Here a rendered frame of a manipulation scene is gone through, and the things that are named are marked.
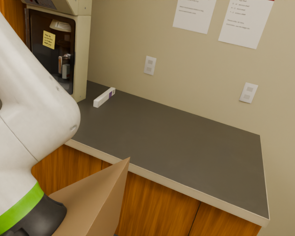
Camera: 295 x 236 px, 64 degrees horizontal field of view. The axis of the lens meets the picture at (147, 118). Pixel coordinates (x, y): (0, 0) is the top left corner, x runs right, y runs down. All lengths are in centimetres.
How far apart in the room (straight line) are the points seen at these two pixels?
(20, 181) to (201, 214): 73
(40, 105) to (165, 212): 76
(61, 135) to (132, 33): 118
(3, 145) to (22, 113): 7
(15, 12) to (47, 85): 102
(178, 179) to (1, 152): 65
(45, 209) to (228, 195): 67
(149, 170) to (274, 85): 89
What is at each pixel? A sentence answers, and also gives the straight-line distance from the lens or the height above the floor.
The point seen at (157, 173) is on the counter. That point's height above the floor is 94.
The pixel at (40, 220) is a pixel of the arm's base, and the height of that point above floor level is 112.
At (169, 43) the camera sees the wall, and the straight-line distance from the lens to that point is 152.
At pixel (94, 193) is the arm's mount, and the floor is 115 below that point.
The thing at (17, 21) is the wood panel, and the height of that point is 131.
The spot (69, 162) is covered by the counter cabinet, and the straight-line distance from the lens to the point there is 120.
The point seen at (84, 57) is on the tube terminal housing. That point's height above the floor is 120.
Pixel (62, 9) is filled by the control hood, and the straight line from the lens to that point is 128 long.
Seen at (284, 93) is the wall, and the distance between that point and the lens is 152.
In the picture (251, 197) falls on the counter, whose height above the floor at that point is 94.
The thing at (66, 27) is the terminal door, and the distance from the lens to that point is 131.
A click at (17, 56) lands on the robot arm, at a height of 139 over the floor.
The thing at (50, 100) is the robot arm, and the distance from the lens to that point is 51.
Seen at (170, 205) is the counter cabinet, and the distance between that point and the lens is 106.
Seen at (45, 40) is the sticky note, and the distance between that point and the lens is 141.
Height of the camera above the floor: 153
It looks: 26 degrees down
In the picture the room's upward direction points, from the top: 11 degrees clockwise
